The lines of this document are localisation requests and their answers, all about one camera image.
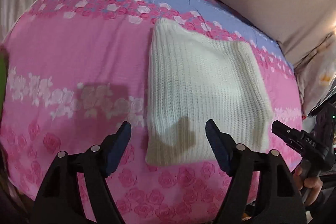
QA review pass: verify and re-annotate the white knit sweater with stripes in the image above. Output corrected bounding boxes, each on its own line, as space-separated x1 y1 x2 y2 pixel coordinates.
146 18 273 166

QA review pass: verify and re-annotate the right hand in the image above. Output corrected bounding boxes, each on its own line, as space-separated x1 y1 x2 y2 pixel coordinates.
293 165 323 206

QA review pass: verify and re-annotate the white patterned pillow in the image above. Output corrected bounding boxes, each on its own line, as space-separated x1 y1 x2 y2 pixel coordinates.
295 33 335 116

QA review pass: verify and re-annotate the green plush pillow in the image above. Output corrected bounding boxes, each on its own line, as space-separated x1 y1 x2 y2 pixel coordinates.
0 50 8 113

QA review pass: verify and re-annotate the pink floral bed sheet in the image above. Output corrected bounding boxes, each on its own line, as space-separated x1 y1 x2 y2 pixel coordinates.
1 0 302 223

